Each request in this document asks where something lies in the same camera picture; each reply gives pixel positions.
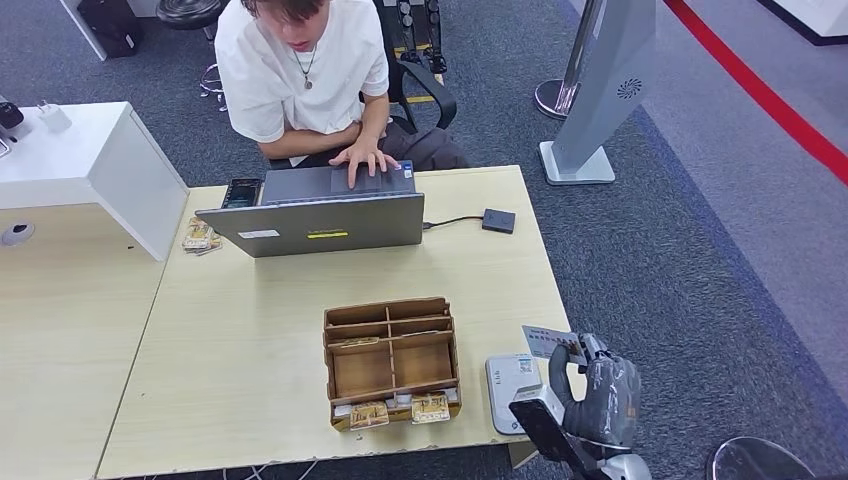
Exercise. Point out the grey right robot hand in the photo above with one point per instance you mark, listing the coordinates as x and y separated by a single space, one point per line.
606 397

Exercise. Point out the person's left hand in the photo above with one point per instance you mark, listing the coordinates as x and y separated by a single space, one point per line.
364 159

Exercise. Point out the pale printed ID card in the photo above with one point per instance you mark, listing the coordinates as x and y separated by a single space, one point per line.
546 341

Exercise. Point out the person's right forearm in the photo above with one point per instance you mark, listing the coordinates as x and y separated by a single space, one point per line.
305 142

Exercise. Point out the person's left forearm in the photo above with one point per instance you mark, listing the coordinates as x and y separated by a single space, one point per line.
374 119

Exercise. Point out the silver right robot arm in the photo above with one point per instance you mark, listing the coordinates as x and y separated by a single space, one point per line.
626 467

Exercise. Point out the white card reader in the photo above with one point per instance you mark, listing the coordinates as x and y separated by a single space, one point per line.
507 384

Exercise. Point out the person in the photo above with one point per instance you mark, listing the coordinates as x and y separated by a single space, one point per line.
298 73

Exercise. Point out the stack of gold key cards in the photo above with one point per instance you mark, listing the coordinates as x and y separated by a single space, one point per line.
200 237

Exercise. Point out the wooden compartment card box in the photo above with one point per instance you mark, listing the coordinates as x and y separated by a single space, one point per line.
391 364

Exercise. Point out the grey laptop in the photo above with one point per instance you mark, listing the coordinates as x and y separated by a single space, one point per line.
318 228

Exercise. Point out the black office chair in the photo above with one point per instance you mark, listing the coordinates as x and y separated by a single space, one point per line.
434 93

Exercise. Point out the black smartphone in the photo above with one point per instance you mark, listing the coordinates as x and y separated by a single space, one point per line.
242 193

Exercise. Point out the black background robot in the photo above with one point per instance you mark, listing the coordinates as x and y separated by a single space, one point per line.
417 33

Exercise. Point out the small black hub box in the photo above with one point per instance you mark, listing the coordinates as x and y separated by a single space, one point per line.
498 221

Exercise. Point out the round dark chrome base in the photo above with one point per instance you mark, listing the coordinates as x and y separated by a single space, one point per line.
755 460

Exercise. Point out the black round stool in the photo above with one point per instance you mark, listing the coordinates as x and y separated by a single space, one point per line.
189 12

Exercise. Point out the grey kiosk stand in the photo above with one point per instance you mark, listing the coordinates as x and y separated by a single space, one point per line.
596 99

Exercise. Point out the black bag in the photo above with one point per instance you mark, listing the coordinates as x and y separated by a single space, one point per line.
109 26

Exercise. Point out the white desk riser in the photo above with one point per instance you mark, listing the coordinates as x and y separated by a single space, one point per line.
73 152

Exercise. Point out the white charger plug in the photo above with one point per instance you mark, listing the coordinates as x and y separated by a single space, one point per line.
54 118

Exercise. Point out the white round desk grommet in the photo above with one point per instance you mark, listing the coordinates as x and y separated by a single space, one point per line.
16 234

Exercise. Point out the black device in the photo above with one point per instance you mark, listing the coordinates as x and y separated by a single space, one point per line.
9 114

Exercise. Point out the white cabinet base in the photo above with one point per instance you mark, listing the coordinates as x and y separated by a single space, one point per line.
815 16

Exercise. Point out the chrome stanchion post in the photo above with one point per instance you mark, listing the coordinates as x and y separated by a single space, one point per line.
563 93

